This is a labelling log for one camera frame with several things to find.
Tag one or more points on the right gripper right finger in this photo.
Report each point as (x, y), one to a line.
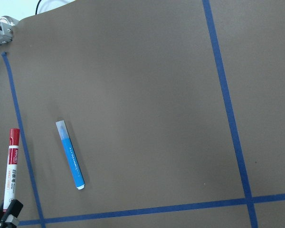
(10, 216)

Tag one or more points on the red whiteboard marker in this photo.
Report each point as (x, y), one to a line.
(11, 170)

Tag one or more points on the blue highlighter pen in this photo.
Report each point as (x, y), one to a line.
(70, 155)

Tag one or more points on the brown table mat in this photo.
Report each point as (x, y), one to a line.
(175, 110)

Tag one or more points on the aluminium frame post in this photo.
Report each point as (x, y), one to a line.
(7, 25)

